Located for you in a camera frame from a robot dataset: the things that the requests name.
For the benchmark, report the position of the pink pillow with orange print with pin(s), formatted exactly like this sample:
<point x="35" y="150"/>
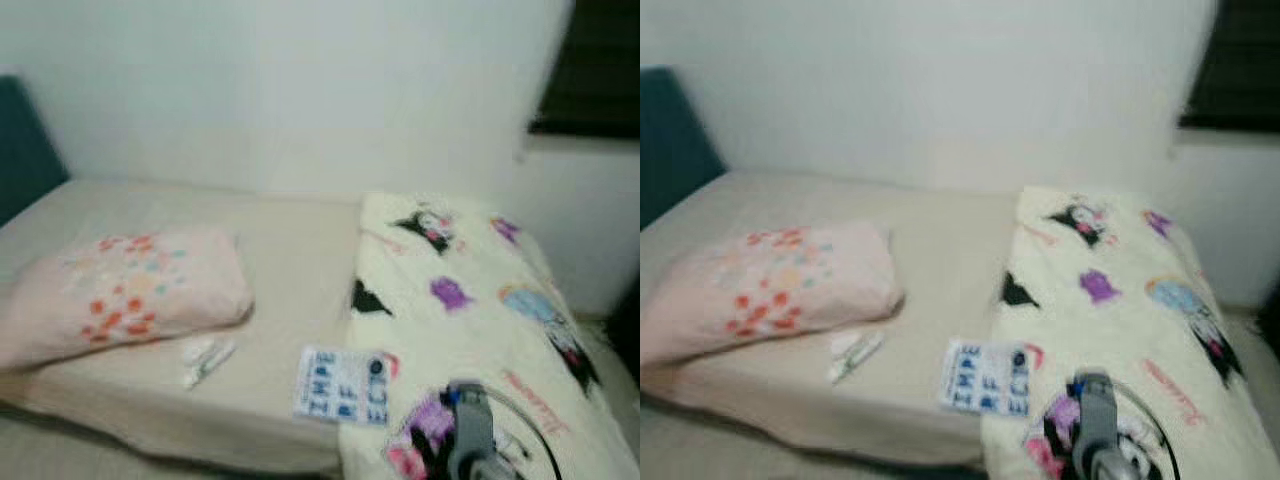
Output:
<point x="845" y="285"/>
<point x="190" y="295"/>

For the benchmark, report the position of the white book with blue lettering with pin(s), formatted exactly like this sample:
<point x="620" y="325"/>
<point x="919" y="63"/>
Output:
<point x="340" y="385"/>
<point x="985" y="378"/>

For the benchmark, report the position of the teal fabric headboard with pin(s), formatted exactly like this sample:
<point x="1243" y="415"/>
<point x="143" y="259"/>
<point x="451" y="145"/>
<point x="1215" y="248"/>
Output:
<point x="25" y="150"/>
<point x="675" y="150"/>

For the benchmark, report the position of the cream cartoon print blanket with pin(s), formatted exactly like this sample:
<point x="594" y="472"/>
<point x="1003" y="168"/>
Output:
<point x="470" y="345"/>
<point x="1130" y="345"/>

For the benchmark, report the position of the cream sheeted bed mattress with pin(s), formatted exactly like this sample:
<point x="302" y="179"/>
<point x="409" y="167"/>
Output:
<point x="945" y="265"/>
<point x="285" y="275"/>

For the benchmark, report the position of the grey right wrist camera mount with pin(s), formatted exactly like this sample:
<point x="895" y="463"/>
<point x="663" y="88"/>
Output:
<point x="1098" y="430"/>
<point x="472" y="435"/>

